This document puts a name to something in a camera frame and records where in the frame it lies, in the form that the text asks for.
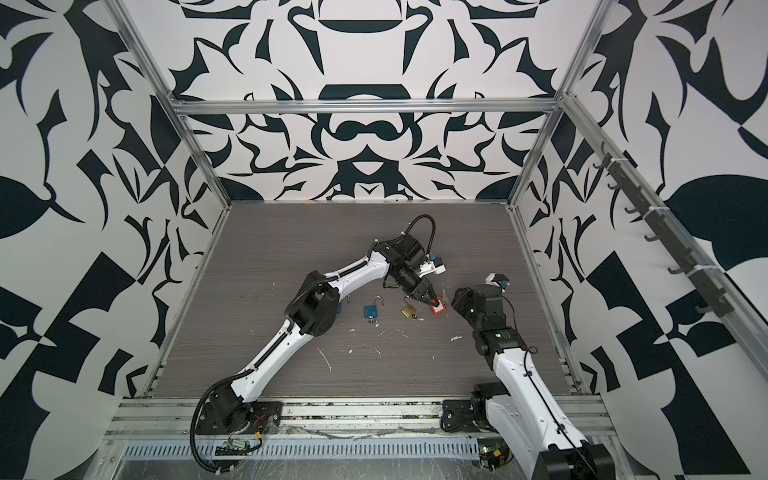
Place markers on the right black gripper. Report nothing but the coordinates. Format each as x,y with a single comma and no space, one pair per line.
461,301

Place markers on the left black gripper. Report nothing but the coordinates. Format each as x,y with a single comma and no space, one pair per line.
424,292

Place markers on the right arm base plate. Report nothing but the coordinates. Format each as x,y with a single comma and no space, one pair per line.
462,415

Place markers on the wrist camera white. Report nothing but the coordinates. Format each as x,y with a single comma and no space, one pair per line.
498,280
432,265

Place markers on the grey wall hook rail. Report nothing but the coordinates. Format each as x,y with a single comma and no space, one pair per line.
690,260

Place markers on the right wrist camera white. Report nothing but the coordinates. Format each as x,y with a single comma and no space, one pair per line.
498,280

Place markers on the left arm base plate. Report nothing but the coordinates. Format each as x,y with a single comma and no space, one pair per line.
249,418

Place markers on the red padlock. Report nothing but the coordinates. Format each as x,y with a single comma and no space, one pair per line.
439,308

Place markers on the white slotted cable duct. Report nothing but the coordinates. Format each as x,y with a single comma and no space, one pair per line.
324,449

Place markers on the brass padlock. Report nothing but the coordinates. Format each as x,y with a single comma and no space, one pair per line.
409,310

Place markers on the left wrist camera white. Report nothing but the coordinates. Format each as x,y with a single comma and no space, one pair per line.
432,265

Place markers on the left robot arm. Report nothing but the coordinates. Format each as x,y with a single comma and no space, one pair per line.
310,314

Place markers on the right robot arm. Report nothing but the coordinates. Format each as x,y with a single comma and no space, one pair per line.
540,437

